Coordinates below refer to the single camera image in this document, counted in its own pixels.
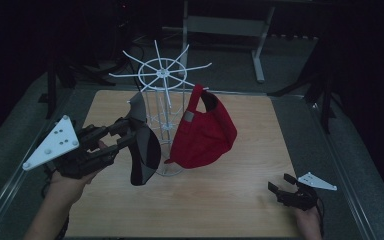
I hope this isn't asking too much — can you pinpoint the grey sun visor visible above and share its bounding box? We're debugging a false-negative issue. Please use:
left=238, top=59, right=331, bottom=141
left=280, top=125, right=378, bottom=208
left=127, top=91, right=163, bottom=187

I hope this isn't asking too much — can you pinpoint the person's left hand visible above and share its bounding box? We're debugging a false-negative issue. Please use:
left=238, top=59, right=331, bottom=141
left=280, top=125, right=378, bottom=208
left=46, top=166, right=101, bottom=209

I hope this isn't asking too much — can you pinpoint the white metal desk frame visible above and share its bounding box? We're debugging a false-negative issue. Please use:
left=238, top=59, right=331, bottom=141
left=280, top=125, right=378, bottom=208
left=161, top=0, right=314, bottom=84

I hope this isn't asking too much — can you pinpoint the black metal stand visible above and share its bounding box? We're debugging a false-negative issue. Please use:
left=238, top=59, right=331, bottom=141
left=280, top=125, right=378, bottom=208
left=38, top=58, right=114, bottom=120
left=267, top=39, right=338, bottom=134

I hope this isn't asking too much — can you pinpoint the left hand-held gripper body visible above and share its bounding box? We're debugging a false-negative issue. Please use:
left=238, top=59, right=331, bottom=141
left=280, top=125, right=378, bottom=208
left=22, top=114, right=119, bottom=180

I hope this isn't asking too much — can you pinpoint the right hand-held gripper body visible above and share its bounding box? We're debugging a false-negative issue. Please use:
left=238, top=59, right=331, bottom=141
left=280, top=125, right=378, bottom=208
left=278, top=171, right=338, bottom=212

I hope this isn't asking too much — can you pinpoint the person's right hand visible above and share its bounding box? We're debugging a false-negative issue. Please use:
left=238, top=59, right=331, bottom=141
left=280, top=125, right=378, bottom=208
left=294, top=205, right=324, bottom=240

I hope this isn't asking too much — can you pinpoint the white wire rack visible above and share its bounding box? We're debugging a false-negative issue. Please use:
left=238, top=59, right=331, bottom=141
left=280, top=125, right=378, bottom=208
left=108, top=39, right=213, bottom=178

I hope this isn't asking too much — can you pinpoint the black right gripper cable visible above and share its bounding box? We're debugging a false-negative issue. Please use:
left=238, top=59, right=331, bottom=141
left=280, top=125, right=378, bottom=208
left=314, top=196, right=325, bottom=238

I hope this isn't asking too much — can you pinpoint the red baseball cap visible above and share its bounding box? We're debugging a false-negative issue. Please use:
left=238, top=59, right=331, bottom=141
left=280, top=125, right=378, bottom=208
left=164, top=83, right=238, bottom=170

